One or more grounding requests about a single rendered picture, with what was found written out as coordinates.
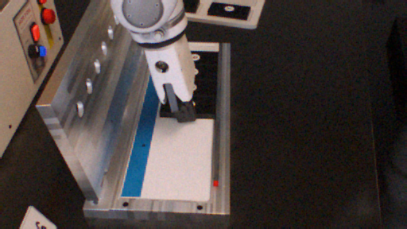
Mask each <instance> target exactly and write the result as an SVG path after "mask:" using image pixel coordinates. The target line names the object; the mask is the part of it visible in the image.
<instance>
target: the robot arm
mask: <svg viewBox="0 0 407 229"><path fill-rule="evenodd" d="M110 5H111V7H112V10H113V13H114V15H115V17H116V18H117V19H118V21H119V22H121V24H122V25H123V26H125V27H126V28H127V29H128V30H129V33H130V35H131V37H132V38H133V40H135V41H136V42H137V44H138V45H139V46H141V47H143V48H144V49H145V56H146V59H147V62H148V64H149V70H150V73H151V76H152V78H153V84H154V86H155V88H156V91H157V95H158V97H159V99H160V101H161V102H162V103H163V104H165V103H166V101H167V98H168V100H169V104H170V107H171V110H172V113H175V116H176V119H177V121H178V122H194V121H195V120H196V110H195V108H194V103H193V100H192V94H193V89H194V77H195V65H194V60H193V58H192V54H191V52H190V48H189V46H188V42H187V37H186V35H185V33H186V30H187V27H186V26H187V22H188V21H187V18H186V13H185V10H184V5H183V0H110Z"/></svg>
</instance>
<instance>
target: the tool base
mask: <svg viewBox="0 0 407 229"><path fill-rule="evenodd" d="M139 61H141V64H140V66H139V69H138V73H137V78H136V80H135V82H134V83H133V85H132V88H131V90H130V92H127V96H126V111H125V113H124V115H123V118H122V125H121V127H122V132H121V135H120V138H119V140H118V147H117V149H116V152H115V154H114V156H113V157H111V160H110V166H109V169H108V171H107V172H104V174H103V178H102V184H101V185H100V186H101V188H102V195H101V196H100V199H99V200H91V201H87V200H86V201H85V204H84V206H83V212H84V215H85V217H91V218H106V219H147V220H162V221H176V222H205V223H229V216H230V65H231V43H223V50H222V73H221V96H220V140H219V183H218V187H213V171H214V155H215V123H216V119H213V138H212V152H211V179H210V193H209V201H208V202H198V201H183V200H154V199H125V198H121V196H120V194H121V191H122V183H123V180H124V177H125V175H126V167H127V164H128V160H129V158H130V151H131V148H132V145H133V142H134V134H135V131H136V129H137V126H138V118H139V115H140V112H141V105H142V102H143V99H144V96H145V89H146V85H147V83H148V80H149V72H150V70H149V64H148V62H147V59H146V56H145V49H144V48H143V49H142V51H141V58H140V60H139ZM125 202H127V203H129V206H128V207H123V206H122V204H123V203H125ZM199 205H200V206H202V207H203V209H202V210H198V209H197V206H199Z"/></svg>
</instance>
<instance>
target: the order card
mask: <svg viewBox="0 0 407 229"><path fill-rule="evenodd" d="M20 229H56V226H55V225H54V224H52V223H51V222H50V221H49V220H48V219H46V218H45V217H44V216H43V215H42V214H41V213H40V212H39V211H37V210H36V208H34V207H33V206H29V210H28V211H27V213H26V215H25V217H24V221H23V222H22V225H21V226H20Z"/></svg>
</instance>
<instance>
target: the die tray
mask: <svg viewBox="0 0 407 229"><path fill-rule="evenodd" d="M212 2H219V3H229V4H235V5H240V6H249V7H251V11H250V15H249V16H248V19H247V21H245V20H240V19H230V18H225V17H217V16H212V15H207V11H208V9H209V7H210V5H211V4H212ZM264 2H265V0H200V6H199V7H198V10H197V11H196V13H195V14H190V13H186V18H187V21H197V22H202V23H212V24H216V25H225V26H231V27H240V28H246V29H256V26H257V24H258V21H259V18H260V14H261V12H262V9H263V6H264Z"/></svg>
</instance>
